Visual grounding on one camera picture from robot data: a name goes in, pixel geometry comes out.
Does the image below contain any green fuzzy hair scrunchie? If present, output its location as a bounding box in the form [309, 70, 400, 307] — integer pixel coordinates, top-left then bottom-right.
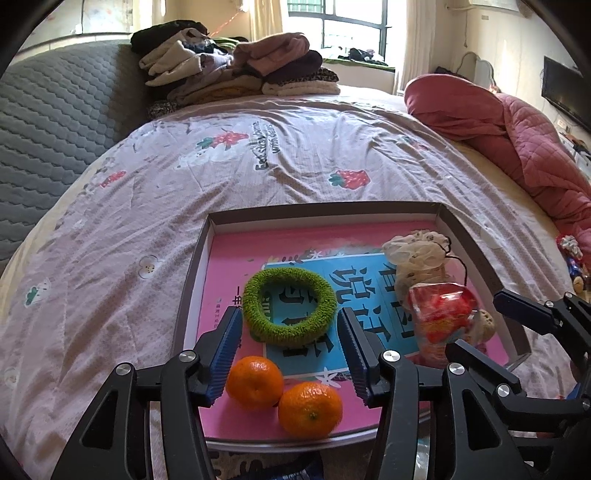
[242, 268, 338, 347]

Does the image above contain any pink quilted blanket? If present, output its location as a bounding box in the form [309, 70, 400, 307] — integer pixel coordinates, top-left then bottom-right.
[404, 75, 591, 259]

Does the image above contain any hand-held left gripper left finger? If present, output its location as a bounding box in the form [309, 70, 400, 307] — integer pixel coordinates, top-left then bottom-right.
[51, 306, 244, 480]

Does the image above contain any strawberry printed bedsheet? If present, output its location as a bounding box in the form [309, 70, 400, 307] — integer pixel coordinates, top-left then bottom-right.
[0, 88, 583, 480]

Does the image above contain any black flat television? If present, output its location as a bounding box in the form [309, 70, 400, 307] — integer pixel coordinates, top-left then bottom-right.
[541, 56, 591, 132]

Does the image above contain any red snack bag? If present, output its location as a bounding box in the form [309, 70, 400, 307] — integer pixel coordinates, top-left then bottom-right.
[406, 282, 480, 367]

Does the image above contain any white mesh pouch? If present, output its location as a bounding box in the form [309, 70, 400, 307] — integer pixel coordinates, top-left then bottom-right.
[381, 229, 472, 301]

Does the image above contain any blue snack packet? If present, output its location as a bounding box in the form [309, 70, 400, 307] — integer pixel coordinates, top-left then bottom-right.
[249, 455, 324, 480]

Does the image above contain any orange mandarin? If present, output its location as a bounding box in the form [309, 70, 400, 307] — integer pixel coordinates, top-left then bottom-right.
[225, 355, 284, 411]
[278, 381, 344, 439]

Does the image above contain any dark cloth on windowsill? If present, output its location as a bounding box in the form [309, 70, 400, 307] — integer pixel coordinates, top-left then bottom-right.
[344, 47, 389, 65]

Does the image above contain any brown walnut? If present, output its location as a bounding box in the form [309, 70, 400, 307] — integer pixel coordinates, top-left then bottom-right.
[464, 308, 496, 344]

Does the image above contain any window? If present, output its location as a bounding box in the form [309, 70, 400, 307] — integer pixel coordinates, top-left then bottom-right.
[286, 0, 407, 65]

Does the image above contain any grey quilted mattress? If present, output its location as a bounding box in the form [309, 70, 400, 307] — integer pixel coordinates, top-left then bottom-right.
[0, 39, 158, 273]

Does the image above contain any pile of folded clothes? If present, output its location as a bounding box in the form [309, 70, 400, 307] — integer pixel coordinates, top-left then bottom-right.
[130, 21, 341, 116]

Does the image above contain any white cabinet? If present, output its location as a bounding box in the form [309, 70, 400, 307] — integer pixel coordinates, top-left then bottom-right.
[554, 115, 591, 164]

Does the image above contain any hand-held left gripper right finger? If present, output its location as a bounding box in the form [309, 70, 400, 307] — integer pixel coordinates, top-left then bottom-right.
[336, 308, 532, 480]

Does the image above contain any shallow grey cardboard box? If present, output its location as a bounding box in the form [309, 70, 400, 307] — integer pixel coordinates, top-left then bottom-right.
[173, 202, 532, 453]

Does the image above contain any white chair back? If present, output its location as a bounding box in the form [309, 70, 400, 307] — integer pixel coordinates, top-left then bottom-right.
[457, 52, 497, 90]

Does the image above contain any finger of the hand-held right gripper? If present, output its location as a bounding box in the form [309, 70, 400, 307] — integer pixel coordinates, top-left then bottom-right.
[445, 340, 591, 428]
[493, 290, 591, 370]

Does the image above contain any small colourful toy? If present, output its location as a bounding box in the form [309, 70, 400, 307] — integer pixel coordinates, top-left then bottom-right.
[556, 234, 589, 291]

